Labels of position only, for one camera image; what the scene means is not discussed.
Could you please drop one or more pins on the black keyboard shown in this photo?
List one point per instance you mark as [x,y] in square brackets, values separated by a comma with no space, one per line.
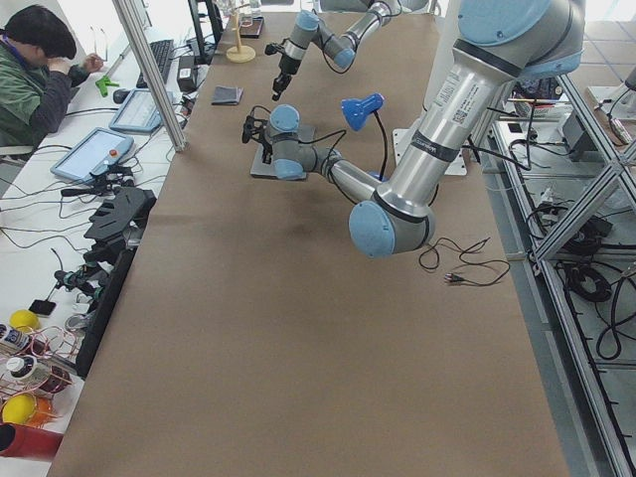
[162,54]

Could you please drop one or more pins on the blue teach pendant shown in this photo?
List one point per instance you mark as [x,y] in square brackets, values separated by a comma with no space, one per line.
[100,149]
[138,114]

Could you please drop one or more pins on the far blue teach pendant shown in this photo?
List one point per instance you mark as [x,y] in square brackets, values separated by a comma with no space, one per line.
[138,114]

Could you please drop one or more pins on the aluminium frame post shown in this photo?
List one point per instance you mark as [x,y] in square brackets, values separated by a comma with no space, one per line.
[134,31]

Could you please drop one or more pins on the black box with label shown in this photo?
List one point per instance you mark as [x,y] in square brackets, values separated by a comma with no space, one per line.
[187,74]

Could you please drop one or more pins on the dark tray with red interior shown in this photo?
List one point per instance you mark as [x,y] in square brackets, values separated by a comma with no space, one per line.
[251,28]

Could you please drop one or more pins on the red cylinder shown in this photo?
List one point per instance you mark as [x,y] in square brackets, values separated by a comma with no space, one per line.
[28,442]

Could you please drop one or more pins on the yellow ball near phone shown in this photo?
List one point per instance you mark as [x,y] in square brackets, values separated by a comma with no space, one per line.
[25,319]

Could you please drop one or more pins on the folded grey cloth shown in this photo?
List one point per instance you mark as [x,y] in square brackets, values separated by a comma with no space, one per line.
[226,95]

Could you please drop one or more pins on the aluminium side frame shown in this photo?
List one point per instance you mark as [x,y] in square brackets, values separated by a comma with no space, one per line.
[563,183]

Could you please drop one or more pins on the wooden stand with round base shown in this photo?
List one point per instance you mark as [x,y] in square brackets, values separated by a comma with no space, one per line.
[238,53]

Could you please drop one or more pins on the near blue teach pendant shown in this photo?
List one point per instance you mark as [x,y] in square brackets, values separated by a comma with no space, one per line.
[100,149]

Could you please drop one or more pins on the blue desk lamp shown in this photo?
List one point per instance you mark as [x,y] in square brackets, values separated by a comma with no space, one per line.
[356,112]

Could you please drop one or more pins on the green tool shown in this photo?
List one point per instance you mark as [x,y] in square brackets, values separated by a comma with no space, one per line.
[104,83]

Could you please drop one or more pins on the grey laptop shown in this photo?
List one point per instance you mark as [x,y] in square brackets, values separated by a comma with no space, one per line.
[283,159]

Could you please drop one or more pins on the seated person in green vest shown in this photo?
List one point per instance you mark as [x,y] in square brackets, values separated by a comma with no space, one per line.
[38,75]

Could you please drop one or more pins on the black computer mouse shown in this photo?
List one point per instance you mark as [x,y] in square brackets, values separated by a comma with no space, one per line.
[120,95]

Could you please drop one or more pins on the yellow ball in orange holder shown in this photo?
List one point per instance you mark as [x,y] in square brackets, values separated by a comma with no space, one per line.
[19,409]

